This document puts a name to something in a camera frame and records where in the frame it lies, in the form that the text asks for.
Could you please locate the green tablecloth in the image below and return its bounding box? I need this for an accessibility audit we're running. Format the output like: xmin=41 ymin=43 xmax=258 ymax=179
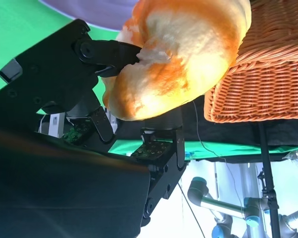
xmin=0 ymin=0 xmax=130 ymax=116
xmin=108 ymin=140 xmax=298 ymax=163

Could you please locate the round pumpkin-shaped bread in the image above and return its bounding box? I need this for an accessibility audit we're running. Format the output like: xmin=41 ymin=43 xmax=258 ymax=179
xmin=103 ymin=0 xmax=253 ymax=121

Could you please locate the grey blue-jointed robot arm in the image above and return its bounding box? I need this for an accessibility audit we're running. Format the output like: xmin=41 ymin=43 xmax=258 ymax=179
xmin=187 ymin=176 xmax=298 ymax=238

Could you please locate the orange wicker basket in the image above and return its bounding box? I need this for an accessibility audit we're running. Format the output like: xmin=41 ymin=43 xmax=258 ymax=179
xmin=203 ymin=0 xmax=298 ymax=124

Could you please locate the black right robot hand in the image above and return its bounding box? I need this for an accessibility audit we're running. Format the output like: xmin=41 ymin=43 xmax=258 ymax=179
xmin=0 ymin=18 xmax=187 ymax=238

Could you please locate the lavender plate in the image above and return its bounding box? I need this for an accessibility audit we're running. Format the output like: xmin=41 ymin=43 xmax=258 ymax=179
xmin=38 ymin=0 xmax=137 ymax=32

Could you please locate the black backdrop cloth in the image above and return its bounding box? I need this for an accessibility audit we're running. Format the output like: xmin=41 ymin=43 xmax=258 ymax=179
xmin=109 ymin=95 xmax=298 ymax=149

